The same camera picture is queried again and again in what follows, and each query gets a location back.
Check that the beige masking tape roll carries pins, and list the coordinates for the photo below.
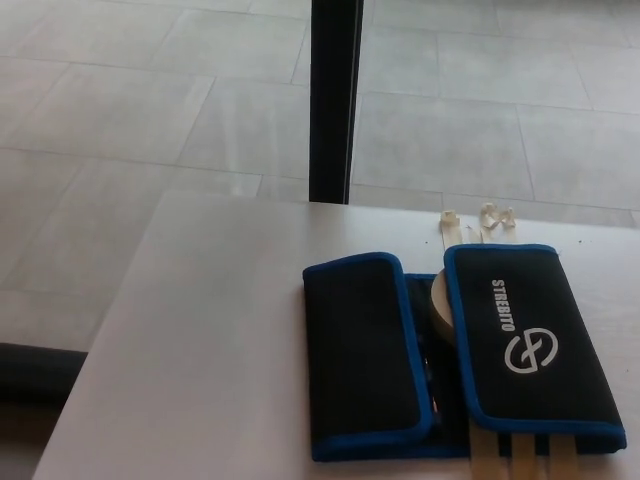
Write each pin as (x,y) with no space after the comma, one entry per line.
(441,310)

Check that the crumpled beige tape piece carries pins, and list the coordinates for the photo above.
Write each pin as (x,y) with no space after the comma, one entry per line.
(495,217)

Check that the long beige tape strip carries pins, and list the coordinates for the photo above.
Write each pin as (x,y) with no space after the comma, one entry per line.
(446,232)

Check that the black vertical post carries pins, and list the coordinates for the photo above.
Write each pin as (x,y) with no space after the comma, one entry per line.
(332,100)

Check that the black toolkit case blue trim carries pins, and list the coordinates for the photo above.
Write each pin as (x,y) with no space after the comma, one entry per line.
(360,350)

